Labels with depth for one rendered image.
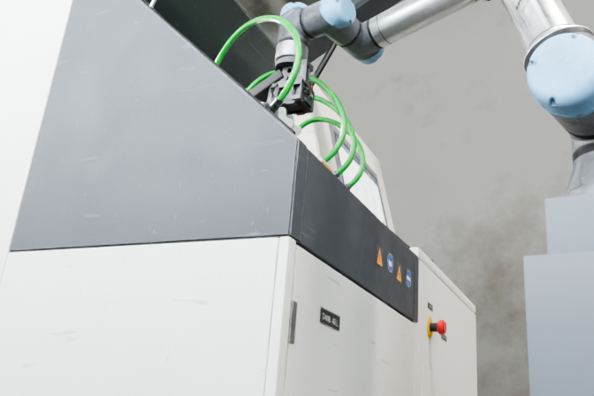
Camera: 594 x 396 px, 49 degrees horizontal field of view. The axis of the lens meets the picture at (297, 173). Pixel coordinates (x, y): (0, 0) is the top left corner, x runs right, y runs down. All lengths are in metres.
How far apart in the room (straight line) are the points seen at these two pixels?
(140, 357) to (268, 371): 0.22
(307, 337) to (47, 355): 0.44
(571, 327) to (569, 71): 0.37
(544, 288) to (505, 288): 2.26
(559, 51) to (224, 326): 0.65
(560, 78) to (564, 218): 0.22
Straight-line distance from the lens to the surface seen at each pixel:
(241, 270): 1.00
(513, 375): 3.24
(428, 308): 1.70
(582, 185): 1.14
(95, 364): 1.12
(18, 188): 1.38
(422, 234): 3.52
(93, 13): 1.48
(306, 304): 1.02
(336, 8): 1.49
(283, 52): 1.52
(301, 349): 1.01
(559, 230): 1.10
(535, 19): 1.17
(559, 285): 1.04
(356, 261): 1.23
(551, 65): 1.09
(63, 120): 1.37
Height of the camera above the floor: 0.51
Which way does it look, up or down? 22 degrees up
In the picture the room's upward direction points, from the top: 5 degrees clockwise
